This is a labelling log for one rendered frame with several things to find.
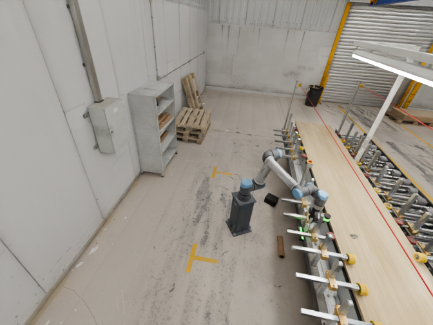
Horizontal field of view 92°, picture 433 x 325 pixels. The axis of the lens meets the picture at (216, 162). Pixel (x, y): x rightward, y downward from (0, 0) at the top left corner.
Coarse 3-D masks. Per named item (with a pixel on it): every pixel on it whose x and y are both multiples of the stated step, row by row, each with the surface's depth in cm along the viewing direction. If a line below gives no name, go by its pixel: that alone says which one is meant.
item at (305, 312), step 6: (300, 312) 144; (306, 312) 142; (312, 312) 142; (318, 312) 142; (318, 318) 142; (324, 318) 140; (330, 318) 140; (336, 318) 140; (354, 324) 138; (360, 324) 138; (366, 324) 138
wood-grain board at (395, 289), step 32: (320, 128) 415; (320, 160) 317; (352, 160) 323; (352, 192) 259; (352, 224) 216; (384, 224) 219; (384, 256) 188; (384, 288) 164; (416, 288) 166; (384, 320) 146; (416, 320) 147
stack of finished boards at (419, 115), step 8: (392, 112) 760; (400, 112) 723; (408, 112) 724; (416, 112) 729; (424, 112) 735; (432, 112) 741; (408, 120) 707; (416, 120) 704; (424, 120) 701; (432, 120) 698
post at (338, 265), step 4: (336, 264) 154; (340, 264) 152; (332, 268) 159; (336, 268) 154; (340, 268) 154; (332, 272) 158; (336, 272) 157; (332, 276) 160; (320, 284) 175; (324, 284) 168; (320, 288) 174; (324, 288) 171; (320, 292) 175
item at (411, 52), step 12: (372, 48) 207; (384, 48) 188; (396, 48) 172; (408, 48) 239; (408, 60) 247; (420, 60) 145; (432, 60) 135; (396, 84) 261; (384, 108) 278; (372, 132) 298; (360, 156) 321
